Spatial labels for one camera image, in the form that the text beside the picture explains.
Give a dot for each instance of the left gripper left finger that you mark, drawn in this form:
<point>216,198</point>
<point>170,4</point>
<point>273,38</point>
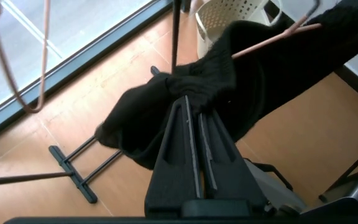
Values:
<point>172,174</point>

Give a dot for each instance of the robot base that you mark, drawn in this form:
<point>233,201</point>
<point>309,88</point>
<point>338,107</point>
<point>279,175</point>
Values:
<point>275,189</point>

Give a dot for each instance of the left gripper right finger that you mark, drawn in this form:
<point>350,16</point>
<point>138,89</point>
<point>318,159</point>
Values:
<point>232,180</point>

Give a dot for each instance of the black clothes rack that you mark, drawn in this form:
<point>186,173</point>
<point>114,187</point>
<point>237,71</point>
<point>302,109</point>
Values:
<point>73,176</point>

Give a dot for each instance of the white laundry basket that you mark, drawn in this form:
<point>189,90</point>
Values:
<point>228,12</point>

